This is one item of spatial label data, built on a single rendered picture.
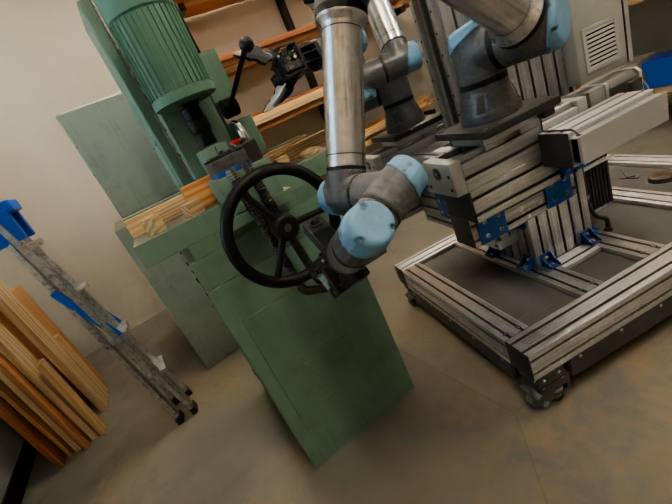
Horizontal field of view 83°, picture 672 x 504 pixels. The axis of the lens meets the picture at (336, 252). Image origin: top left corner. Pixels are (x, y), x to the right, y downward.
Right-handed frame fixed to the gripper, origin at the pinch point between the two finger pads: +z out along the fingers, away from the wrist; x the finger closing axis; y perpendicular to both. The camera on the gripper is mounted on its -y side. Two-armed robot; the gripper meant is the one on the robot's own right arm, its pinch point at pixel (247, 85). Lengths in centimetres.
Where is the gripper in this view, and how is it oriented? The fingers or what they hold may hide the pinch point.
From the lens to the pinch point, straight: 106.7
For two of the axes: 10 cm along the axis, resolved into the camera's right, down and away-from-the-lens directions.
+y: 3.8, 0.0, -9.2
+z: -8.1, 4.9, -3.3
